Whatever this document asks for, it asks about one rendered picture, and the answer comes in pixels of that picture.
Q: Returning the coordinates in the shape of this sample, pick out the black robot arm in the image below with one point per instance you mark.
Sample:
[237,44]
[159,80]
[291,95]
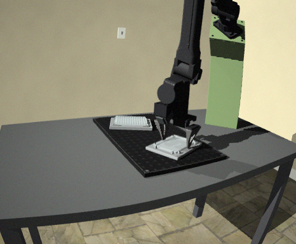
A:
[187,63]

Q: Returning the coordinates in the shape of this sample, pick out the white multi-well plate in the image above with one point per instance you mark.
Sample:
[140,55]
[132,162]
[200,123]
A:
[130,120]

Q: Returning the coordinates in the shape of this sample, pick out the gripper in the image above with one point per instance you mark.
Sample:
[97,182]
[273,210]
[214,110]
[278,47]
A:
[184,123]

